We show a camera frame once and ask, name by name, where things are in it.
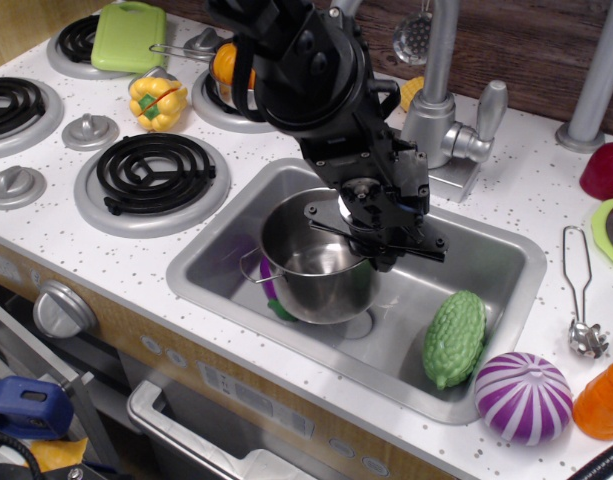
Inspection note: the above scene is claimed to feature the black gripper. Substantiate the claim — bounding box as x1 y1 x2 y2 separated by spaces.
304 177 449 272

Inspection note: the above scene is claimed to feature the stainless steel pot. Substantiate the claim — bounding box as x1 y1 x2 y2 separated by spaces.
239 188 380 325

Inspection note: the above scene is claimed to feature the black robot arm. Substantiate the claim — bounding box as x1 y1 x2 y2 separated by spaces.
206 1 448 271

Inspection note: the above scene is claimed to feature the grey metal sink basin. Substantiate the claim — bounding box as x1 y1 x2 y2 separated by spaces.
167 159 547 424

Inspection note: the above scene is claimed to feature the green toy bitter melon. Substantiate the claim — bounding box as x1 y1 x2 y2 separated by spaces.
422 290 487 390

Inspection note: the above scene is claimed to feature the purple toy eggplant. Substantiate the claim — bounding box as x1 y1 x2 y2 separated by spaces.
259 256 297 322

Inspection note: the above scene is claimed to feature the yellow toy corn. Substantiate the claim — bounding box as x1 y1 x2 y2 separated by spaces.
400 76 425 112

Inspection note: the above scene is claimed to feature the hanging metal slotted spoon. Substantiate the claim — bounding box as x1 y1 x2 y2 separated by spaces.
392 1 433 66

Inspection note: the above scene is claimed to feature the small steel saucepan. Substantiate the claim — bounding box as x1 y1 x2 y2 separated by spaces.
149 40 243 115

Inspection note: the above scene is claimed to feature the orange toy pumpkin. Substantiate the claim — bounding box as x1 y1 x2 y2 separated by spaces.
211 42 237 87

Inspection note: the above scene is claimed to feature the front black stove burner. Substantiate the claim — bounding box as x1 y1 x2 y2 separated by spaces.
74 133 231 238

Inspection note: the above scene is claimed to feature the black stove burner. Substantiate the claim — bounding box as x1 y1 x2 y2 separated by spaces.
0 77 64 158
74 133 231 238

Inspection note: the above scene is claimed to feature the green plate with metal bowl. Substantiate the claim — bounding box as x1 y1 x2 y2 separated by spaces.
591 199 613 263

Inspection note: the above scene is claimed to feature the red toy pepper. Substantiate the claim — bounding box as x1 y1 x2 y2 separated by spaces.
579 142 613 200

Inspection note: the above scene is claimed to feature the purple striped toy onion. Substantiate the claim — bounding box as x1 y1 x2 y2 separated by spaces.
474 352 573 446

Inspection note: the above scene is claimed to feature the metal pasta server utensil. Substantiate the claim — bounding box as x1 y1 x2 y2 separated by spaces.
562 225 609 360

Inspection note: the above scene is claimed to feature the yellow toy bell pepper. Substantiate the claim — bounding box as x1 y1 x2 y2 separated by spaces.
129 77 188 132

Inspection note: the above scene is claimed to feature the orange toy carrot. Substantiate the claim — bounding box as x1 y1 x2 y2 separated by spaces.
573 363 613 441

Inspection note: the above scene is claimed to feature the green cutting board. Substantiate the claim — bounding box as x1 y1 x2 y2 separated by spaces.
91 1 167 74

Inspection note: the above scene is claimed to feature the silver oven front knob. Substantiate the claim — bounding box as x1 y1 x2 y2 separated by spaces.
33 280 98 339

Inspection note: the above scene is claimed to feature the back left stove burner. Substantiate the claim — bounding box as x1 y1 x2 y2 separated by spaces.
46 15 129 80

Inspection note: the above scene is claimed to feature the left black stove burner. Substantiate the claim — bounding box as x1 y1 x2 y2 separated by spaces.
0 77 64 158

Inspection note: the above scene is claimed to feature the yellow cloth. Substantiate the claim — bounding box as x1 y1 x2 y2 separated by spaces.
30 438 89 473

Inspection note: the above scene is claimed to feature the blue clamp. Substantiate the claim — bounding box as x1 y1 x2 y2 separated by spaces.
0 376 74 440

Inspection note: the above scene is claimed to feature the grey vertical post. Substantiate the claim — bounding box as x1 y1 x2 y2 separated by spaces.
555 1 613 153

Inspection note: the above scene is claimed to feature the silver oven door handle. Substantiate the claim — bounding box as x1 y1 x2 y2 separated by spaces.
127 381 270 479

